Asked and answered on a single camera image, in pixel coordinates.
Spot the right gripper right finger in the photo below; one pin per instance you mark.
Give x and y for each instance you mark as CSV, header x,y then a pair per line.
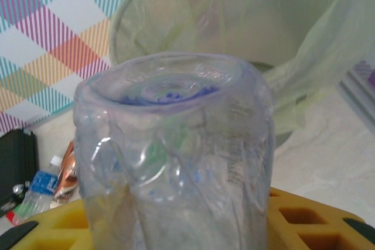
x,y
334,228

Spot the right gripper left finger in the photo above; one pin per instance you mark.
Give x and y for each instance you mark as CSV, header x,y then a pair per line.
x,y
58,232

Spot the shiny copper brown bottle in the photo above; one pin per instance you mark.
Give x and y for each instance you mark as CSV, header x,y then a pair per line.
x,y
68,171

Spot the crushed clear bottle blue cap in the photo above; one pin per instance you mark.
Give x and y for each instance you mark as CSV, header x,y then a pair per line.
x,y
175,159

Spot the green translucent trash bin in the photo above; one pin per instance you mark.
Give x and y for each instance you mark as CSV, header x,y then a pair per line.
x,y
140,21

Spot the water bottle blue label white cap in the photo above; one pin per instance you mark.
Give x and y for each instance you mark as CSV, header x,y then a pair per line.
x,y
44,182

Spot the black hard case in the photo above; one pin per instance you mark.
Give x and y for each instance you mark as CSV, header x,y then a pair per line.
x,y
14,168

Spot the aluminium side rail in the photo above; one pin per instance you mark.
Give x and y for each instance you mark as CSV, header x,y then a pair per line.
x,y
360,97

